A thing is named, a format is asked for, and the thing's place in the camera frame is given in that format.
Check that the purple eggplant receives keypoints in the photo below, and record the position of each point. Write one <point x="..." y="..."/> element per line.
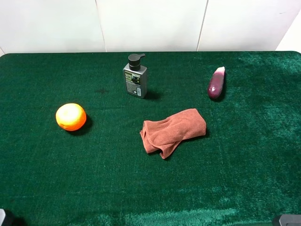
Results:
<point x="215" y="85"/>

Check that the grey pump soap bottle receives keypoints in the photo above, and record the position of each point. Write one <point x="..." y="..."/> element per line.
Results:
<point x="135" y="76"/>

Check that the brown folded towel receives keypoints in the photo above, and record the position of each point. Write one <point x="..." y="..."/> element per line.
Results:
<point x="165" y="135"/>

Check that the orange fruit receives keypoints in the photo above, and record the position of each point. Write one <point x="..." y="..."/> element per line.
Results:
<point x="71" y="117"/>

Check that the green velvet table cloth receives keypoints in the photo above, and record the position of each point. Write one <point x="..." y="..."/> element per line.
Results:
<point x="216" y="141"/>

